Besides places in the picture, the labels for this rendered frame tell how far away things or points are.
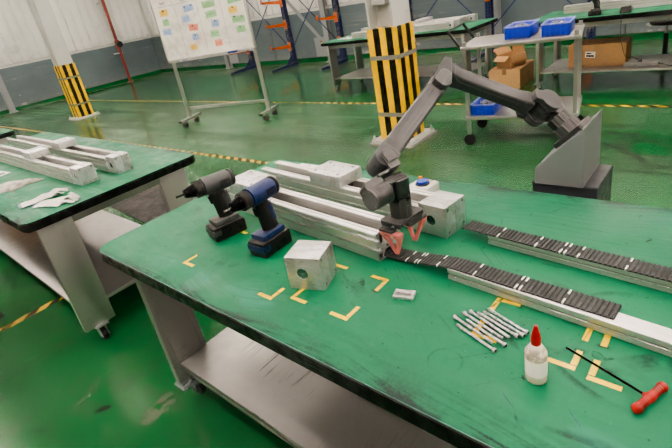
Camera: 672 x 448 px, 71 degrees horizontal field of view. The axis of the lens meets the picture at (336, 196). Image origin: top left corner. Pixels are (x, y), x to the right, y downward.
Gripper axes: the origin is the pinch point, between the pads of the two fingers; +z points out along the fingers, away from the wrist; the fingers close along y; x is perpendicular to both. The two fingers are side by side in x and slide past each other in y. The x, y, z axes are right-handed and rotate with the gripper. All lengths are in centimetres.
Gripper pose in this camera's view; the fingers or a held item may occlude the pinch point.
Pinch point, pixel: (405, 244)
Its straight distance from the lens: 126.4
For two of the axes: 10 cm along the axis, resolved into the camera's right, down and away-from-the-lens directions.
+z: 1.8, 9.0, 3.9
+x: 6.9, 1.7, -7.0
